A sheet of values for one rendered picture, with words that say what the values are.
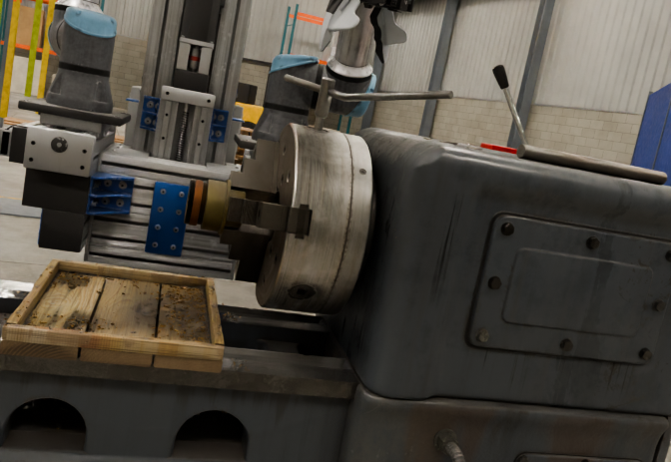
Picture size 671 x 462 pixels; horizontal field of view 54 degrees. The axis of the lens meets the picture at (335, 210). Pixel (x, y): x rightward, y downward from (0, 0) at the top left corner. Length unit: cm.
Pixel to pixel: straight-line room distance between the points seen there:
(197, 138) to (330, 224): 82
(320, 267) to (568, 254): 39
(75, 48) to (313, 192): 85
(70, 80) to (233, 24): 46
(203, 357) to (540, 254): 53
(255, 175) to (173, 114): 66
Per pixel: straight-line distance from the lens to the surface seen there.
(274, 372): 104
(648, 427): 128
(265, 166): 115
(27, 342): 100
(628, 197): 112
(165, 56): 183
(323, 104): 108
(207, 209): 107
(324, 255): 99
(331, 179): 100
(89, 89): 166
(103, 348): 99
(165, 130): 175
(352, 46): 161
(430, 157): 96
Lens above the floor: 127
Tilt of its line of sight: 8 degrees down
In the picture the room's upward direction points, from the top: 11 degrees clockwise
